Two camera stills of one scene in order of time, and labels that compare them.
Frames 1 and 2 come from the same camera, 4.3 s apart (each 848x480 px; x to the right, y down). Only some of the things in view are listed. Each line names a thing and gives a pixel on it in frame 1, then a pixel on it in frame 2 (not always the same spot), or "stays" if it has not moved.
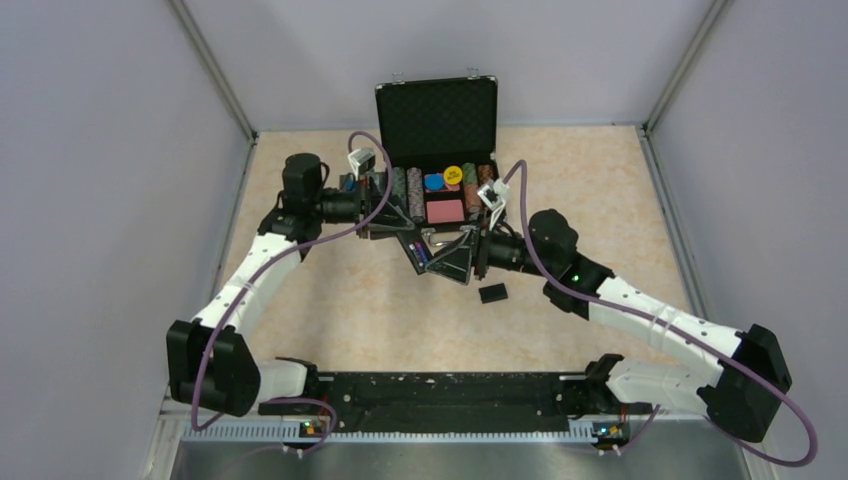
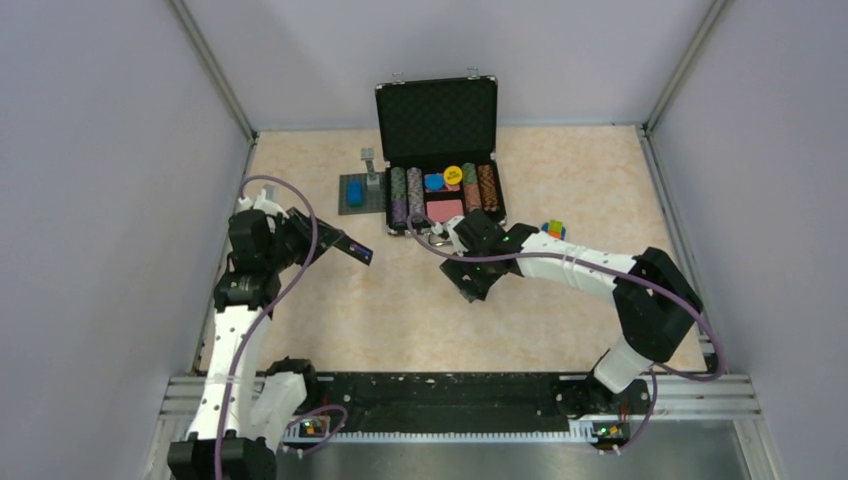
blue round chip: (434, 181) stays
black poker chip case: (439, 139) stays
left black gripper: (387, 219) → (299, 222)
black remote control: (417, 249) → (355, 249)
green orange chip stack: (470, 184) stays
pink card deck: (445, 211) stays
